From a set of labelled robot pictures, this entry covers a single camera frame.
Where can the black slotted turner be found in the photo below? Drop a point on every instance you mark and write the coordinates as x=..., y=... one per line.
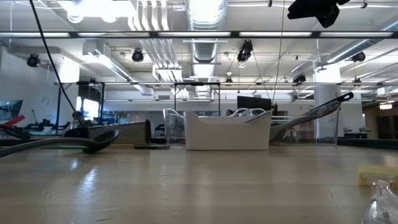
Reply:
x=102, y=141

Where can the black ceiling spotlight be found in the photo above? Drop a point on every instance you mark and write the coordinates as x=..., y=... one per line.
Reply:
x=245, y=51
x=359, y=56
x=299, y=79
x=33, y=60
x=137, y=56

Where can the black background monitor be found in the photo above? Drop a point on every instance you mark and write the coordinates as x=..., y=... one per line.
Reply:
x=253, y=104

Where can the clear plastic bin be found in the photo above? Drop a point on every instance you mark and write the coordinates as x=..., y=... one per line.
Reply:
x=326, y=130
x=174, y=127

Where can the white rectangular plastic bin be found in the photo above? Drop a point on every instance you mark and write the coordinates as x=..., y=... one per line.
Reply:
x=227, y=135

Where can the yellow eraser block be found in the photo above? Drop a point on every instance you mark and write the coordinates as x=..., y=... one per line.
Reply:
x=376, y=172

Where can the metal box grater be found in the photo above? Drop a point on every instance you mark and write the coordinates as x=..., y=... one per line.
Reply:
x=118, y=132

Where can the silver round ventilation duct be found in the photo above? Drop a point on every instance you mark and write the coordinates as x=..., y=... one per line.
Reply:
x=205, y=18

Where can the black background rig frame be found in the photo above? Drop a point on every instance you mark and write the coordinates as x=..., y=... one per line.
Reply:
x=102, y=102
x=197, y=83

